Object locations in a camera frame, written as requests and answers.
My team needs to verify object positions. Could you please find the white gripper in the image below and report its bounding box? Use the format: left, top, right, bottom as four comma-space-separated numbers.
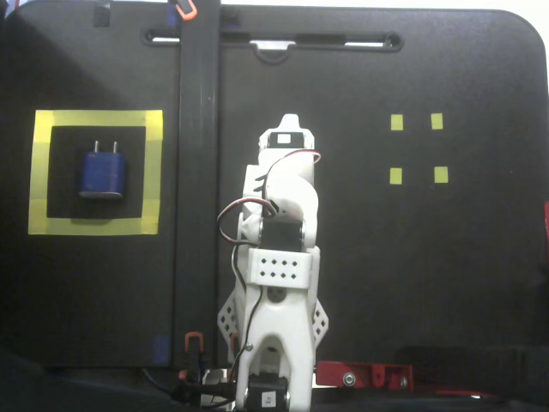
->
258, 113, 321, 164

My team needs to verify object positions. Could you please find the blue and white charger plug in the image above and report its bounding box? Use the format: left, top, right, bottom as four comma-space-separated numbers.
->
78, 140, 129, 201

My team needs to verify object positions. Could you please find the yellow tape square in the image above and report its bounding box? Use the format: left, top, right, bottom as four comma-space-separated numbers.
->
27, 109, 164, 236

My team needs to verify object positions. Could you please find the red screw clamp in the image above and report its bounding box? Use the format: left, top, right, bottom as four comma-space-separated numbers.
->
371, 363, 413, 391

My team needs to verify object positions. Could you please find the gripper servo wire loop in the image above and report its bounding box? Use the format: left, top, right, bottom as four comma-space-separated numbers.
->
262, 149, 323, 212

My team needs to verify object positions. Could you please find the black folding table handle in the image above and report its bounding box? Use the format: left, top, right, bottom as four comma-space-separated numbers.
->
143, 27, 405, 65

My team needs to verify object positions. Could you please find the dark grey flat rail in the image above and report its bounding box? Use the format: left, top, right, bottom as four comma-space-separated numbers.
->
173, 0, 220, 370

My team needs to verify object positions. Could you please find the forearm servo wire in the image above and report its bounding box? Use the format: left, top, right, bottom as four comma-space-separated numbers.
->
216, 198, 275, 374

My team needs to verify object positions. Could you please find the red triangular metal bracket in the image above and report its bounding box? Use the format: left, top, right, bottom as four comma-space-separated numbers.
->
316, 360, 374, 390

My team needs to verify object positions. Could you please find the black power cable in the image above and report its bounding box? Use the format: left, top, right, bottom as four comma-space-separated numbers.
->
140, 367, 237, 407

